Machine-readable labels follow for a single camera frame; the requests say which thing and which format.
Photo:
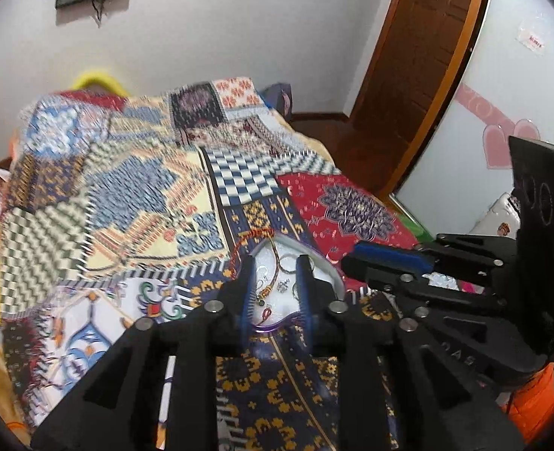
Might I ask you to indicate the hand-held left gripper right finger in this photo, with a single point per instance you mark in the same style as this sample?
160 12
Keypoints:
305 291

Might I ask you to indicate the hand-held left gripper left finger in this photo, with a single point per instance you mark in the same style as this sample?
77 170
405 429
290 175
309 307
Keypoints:
247 291

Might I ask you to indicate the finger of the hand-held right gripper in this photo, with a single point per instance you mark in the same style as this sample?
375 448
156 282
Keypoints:
389 253
446 300

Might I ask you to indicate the purple heart-shaped jewelry box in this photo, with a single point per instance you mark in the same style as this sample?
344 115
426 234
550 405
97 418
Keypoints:
326 270

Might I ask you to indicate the person's right forearm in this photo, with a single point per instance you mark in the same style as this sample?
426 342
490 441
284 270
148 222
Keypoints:
535 394

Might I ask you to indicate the white printed pillow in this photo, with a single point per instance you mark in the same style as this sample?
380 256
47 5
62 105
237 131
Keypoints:
500 216

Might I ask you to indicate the white wardrobe with heart stickers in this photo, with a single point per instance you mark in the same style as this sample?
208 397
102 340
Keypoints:
507 80

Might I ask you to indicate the patchwork printed blanket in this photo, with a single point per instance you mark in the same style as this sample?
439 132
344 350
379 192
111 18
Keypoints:
140 197

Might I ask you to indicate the paper notice sticker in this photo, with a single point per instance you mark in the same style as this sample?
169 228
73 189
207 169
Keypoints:
533 37

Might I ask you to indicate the wooden door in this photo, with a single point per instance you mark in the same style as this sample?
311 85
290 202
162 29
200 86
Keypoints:
418 56

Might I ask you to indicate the dark blue cushion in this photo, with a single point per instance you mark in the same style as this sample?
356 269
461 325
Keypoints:
279 98

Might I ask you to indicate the yellow pillow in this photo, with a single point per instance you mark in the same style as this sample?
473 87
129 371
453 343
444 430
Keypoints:
98 82

